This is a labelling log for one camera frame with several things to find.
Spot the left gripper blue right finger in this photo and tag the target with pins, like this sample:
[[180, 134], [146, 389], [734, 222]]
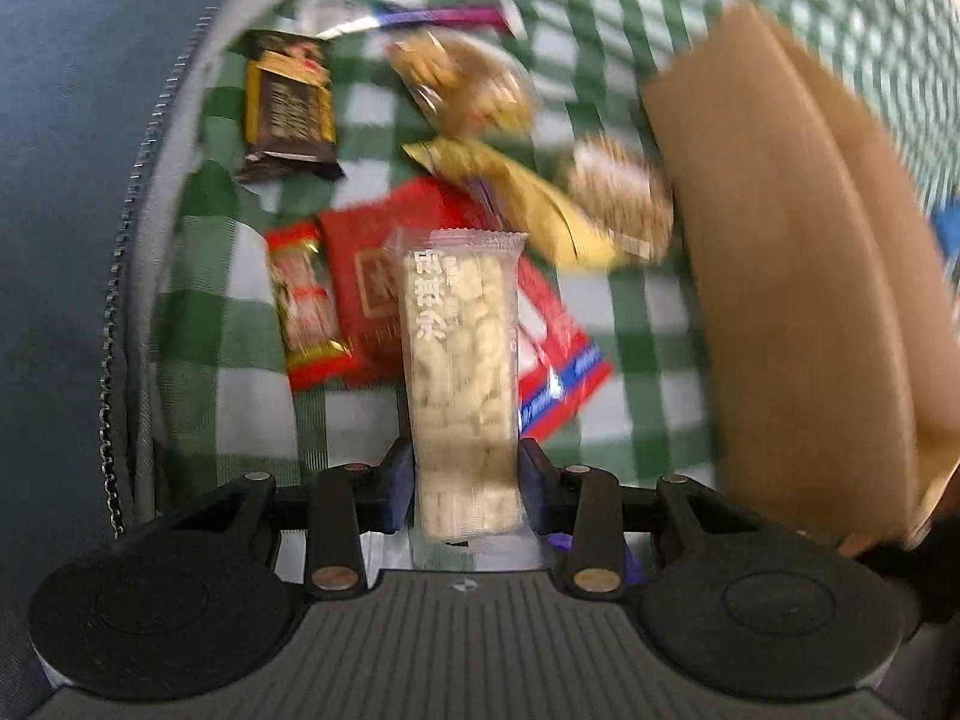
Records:
[[538, 483]]

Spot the dark brown biscuit packet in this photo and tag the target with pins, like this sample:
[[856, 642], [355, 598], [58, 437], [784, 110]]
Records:
[[289, 118]]

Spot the purple silver snack bar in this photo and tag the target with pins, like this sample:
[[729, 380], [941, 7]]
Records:
[[329, 19]]

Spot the yellow snack packet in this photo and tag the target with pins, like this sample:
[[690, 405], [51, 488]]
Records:
[[557, 228]]

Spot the clear bag of oat crisps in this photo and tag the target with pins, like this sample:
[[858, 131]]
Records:
[[623, 193]]

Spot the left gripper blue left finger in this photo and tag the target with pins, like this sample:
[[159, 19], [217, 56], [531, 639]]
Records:
[[396, 485]]

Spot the clear pale rice cracker bar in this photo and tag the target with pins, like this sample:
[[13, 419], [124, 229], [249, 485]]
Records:
[[457, 303]]

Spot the green white checkered cloth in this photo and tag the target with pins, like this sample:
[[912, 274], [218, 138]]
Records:
[[219, 399]]

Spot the small red clear candy packet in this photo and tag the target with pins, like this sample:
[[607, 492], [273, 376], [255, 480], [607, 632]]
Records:
[[314, 346]]

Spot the brown cardboard box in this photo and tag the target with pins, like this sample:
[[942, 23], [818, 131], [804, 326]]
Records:
[[833, 353]]

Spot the clear bag of cookies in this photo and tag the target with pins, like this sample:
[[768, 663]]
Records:
[[464, 86]]

